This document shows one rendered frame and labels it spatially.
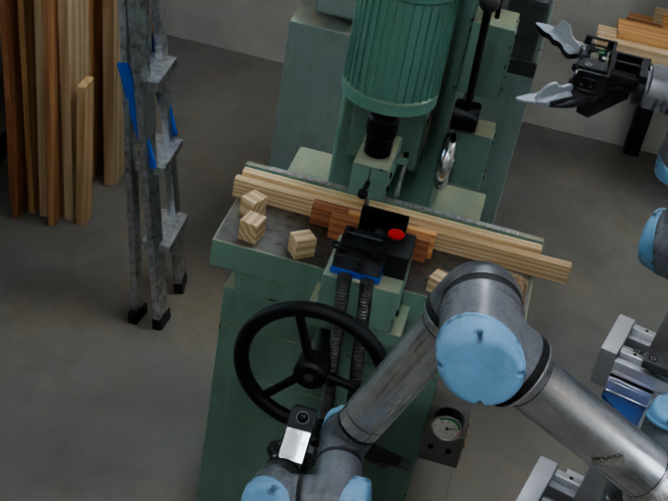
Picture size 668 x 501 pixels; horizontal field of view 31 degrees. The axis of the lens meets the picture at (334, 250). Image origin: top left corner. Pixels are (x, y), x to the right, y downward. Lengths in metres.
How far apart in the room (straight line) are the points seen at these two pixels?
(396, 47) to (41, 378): 1.58
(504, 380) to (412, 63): 0.69
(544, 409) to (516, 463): 1.61
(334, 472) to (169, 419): 1.35
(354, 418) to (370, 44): 0.64
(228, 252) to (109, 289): 1.34
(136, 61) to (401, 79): 1.08
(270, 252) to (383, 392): 0.50
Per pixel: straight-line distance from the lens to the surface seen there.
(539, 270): 2.35
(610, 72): 2.02
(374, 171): 2.24
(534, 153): 4.64
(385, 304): 2.13
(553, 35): 2.11
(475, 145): 2.40
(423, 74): 2.12
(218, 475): 2.65
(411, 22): 2.06
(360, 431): 1.91
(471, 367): 1.60
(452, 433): 2.33
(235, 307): 2.35
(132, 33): 3.01
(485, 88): 2.37
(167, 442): 3.13
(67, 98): 3.63
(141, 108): 3.09
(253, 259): 2.27
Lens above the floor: 2.22
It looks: 35 degrees down
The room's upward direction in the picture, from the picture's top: 11 degrees clockwise
